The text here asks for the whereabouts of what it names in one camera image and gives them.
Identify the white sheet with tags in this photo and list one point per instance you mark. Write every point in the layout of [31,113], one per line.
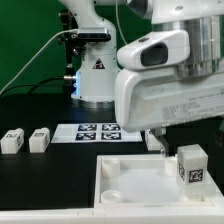
[93,132]

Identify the white square table top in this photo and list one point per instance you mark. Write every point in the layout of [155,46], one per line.
[145,181]

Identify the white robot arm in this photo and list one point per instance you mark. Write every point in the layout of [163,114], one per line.
[201,19]

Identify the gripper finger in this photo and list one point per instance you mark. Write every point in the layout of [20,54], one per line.
[159,133]

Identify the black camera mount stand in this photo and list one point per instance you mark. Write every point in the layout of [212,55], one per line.
[73,46]

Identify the grey camera on stand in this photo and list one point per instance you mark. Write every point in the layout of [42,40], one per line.
[94,34]

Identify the white L-shaped obstacle fence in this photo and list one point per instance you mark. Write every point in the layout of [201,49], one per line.
[177,214]

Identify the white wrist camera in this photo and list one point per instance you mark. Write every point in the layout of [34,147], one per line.
[155,50]

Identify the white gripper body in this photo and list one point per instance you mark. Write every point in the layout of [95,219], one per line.
[158,98]

